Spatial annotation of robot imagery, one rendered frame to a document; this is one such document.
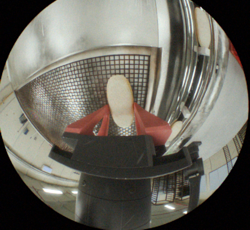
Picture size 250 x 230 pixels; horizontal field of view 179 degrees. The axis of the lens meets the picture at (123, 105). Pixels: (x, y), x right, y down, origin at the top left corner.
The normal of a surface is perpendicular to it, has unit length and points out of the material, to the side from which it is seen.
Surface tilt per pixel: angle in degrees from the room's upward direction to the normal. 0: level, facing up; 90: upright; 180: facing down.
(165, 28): 0
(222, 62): 0
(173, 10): 0
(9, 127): 90
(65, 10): 10
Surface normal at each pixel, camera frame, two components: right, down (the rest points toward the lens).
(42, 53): -0.04, 0.59
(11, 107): 0.98, 0.11
